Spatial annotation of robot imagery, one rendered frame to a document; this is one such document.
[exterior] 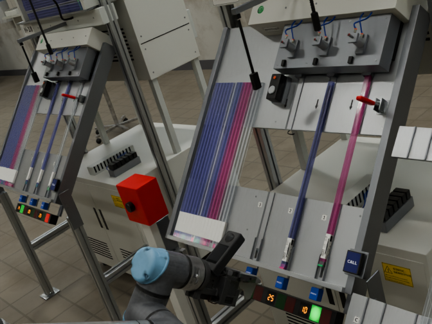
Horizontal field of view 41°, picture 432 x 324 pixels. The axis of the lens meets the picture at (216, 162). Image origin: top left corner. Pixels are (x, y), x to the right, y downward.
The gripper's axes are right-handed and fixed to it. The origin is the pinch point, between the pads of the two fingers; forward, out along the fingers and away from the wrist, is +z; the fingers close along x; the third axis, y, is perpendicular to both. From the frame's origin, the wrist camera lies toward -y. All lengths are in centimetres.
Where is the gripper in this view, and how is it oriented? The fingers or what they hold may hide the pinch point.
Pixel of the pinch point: (256, 278)
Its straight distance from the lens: 144.9
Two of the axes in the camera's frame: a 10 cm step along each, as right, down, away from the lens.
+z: 7.0, 2.7, 6.6
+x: 6.7, 0.9, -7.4
